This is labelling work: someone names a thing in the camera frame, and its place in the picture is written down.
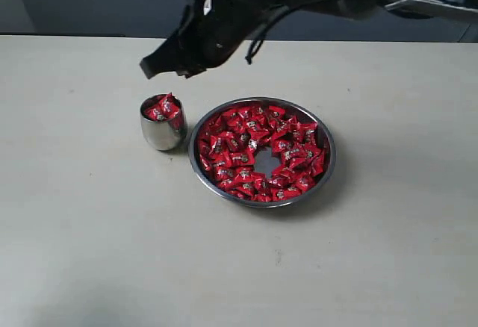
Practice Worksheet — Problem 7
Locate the stainless steel cup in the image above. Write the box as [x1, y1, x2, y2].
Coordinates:
[140, 94, 187, 152]

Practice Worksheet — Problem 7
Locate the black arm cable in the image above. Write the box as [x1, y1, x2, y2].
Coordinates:
[244, 4, 292, 66]

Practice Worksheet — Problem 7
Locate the pile of red wrapped candies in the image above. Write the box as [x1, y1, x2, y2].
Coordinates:
[197, 100, 329, 203]

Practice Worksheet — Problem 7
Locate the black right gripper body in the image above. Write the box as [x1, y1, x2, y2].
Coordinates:
[164, 0, 281, 69]

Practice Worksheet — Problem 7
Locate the stainless steel bowl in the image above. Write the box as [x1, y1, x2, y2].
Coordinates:
[187, 96, 337, 209]

